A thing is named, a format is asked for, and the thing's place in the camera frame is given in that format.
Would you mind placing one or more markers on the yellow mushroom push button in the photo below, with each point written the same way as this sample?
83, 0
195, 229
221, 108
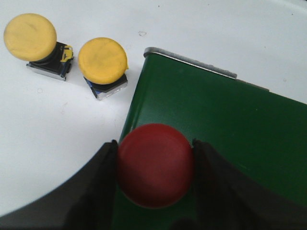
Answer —
32, 38

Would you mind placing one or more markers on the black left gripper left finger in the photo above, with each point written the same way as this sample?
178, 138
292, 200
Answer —
83, 202

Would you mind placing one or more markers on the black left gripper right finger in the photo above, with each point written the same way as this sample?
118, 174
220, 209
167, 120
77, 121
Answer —
226, 199

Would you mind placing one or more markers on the aluminium conveyor frame rail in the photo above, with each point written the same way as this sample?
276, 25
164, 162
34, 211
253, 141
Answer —
197, 64

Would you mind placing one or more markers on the green conveyor belt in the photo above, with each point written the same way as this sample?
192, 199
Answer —
262, 134

